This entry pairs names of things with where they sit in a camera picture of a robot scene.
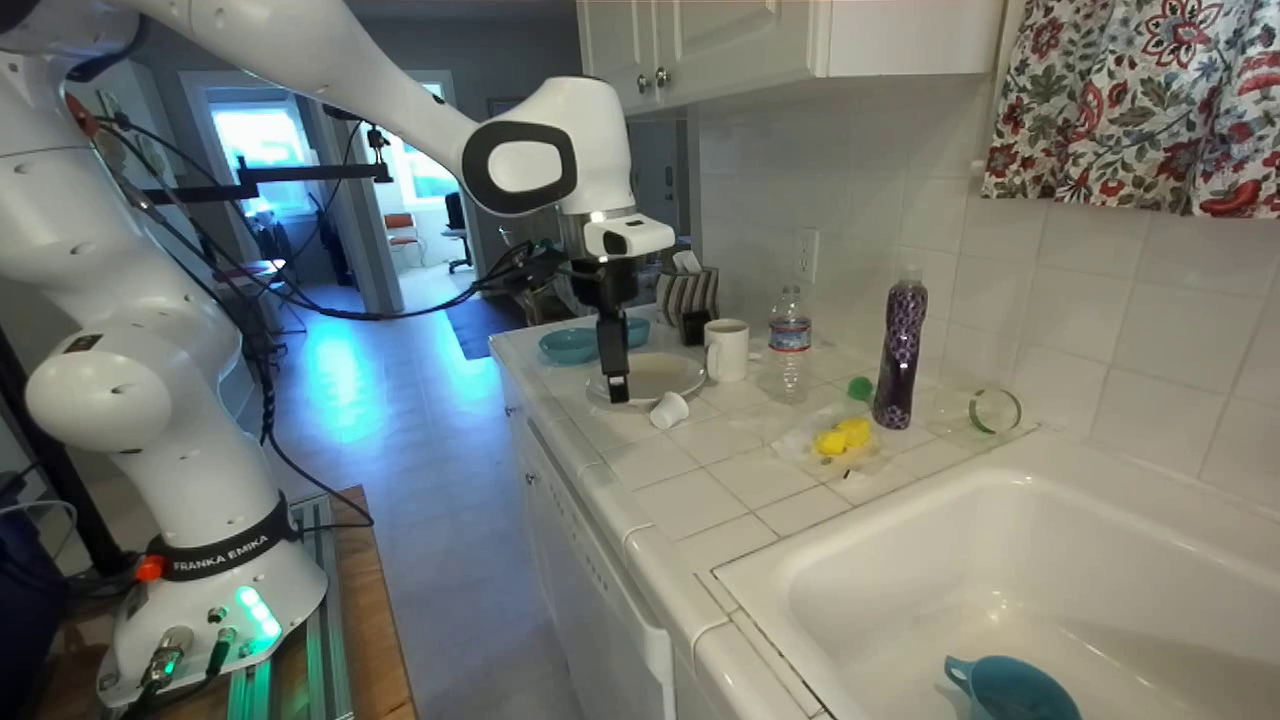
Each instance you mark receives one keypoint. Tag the yellow sponge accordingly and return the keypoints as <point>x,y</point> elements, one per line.
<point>843,441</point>

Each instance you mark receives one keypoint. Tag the small green object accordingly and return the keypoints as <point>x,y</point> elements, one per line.
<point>863,391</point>

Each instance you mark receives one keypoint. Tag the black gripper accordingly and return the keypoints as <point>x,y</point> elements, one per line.
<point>606,287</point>

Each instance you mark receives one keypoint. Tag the blue bowl in sink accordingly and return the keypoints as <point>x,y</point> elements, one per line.
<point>1004,690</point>

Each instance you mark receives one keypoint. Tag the clear plastic water bottle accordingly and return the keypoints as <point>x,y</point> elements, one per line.
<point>790,349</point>

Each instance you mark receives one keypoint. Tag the small white cup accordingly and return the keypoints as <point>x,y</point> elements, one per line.
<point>668,410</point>

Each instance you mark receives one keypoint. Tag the white kitchen sink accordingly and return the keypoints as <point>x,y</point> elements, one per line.
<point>1040,584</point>

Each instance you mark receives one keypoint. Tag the black measuring cup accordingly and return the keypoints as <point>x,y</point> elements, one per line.
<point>692,330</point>

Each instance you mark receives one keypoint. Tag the purple dish soap bottle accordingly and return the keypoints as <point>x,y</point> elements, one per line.
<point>900,355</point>

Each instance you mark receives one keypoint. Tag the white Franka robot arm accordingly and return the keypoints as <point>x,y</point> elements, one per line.
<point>147,403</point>

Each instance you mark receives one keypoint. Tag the clear plastic dish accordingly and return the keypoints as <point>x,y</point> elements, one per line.
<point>798,441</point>

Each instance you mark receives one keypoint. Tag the white upper cabinet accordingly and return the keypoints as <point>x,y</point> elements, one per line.
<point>747,41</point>

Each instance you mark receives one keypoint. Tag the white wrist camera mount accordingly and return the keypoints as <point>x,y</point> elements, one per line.
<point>634,237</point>

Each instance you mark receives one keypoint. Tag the silver cabinet knob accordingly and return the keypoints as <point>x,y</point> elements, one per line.
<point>663,78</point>
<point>647,83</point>

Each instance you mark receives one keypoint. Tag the blue floor mat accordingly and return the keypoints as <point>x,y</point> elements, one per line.
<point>468,324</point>

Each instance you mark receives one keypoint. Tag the black camera boom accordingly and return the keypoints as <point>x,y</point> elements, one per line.
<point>264,179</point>

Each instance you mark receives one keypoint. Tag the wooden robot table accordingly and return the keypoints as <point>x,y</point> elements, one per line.
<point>372,626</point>

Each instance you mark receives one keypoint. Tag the white dishwasher front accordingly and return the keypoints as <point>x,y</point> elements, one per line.
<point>584,600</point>

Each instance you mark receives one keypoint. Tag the floral curtain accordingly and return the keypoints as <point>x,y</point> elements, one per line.
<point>1133,101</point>

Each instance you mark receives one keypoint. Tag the white floral mug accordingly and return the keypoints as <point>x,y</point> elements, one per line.
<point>725,355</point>

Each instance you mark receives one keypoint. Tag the white round plate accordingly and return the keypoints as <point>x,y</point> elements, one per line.
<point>663,379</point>

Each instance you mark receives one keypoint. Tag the teal bowl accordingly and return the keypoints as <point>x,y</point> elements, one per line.
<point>569,347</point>
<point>641,330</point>

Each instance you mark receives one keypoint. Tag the clear glass with green rim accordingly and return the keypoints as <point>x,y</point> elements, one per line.
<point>976,410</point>

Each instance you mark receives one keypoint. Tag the striped kitchen towel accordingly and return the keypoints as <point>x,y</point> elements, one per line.
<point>690,288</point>

